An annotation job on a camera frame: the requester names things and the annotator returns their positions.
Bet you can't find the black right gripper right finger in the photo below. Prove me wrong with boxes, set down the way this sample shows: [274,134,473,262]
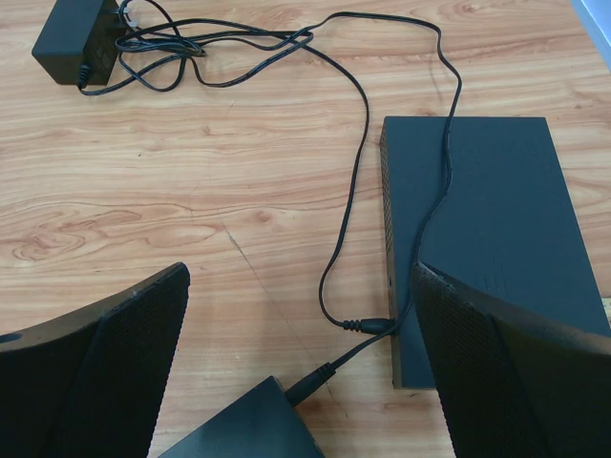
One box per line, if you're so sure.
[411,262,610,457]

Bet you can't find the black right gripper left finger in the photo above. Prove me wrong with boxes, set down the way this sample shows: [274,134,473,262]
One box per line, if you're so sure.
[1,262,190,457]

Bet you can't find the black network switch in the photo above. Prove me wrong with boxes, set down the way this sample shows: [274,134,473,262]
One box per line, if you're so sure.
[162,376,323,458]
[379,115,611,390]

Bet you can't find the small black power adapter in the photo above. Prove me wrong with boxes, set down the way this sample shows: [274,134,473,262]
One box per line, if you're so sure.
[32,0,127,89]

